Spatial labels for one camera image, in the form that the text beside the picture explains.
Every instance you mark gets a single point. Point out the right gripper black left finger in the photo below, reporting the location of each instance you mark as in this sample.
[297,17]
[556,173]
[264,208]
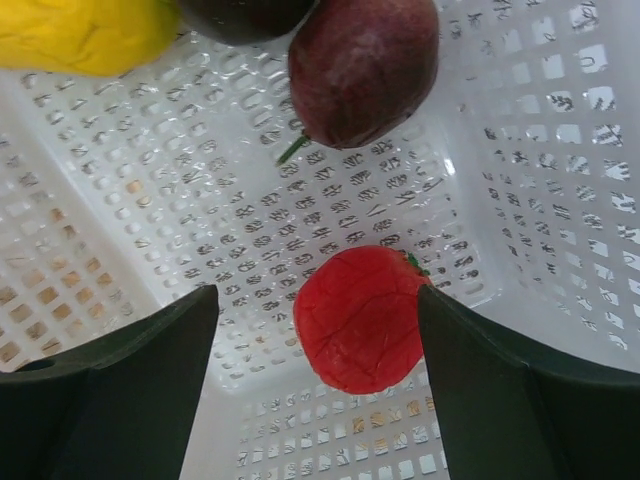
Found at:
[121,406]

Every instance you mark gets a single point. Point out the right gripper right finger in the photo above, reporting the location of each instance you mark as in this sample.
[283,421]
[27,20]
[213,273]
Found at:
[510,407]

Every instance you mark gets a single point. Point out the red apple toy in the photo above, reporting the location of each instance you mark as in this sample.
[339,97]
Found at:
[356,318]

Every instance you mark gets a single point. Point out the dark plum toy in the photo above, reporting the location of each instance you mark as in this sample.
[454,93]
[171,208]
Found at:
[358,69]

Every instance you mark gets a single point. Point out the dark avocado toy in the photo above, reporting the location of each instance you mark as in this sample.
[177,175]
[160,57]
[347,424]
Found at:
[244,22]

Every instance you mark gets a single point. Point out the yellow squash toy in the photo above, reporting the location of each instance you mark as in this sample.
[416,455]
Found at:
[98,38]

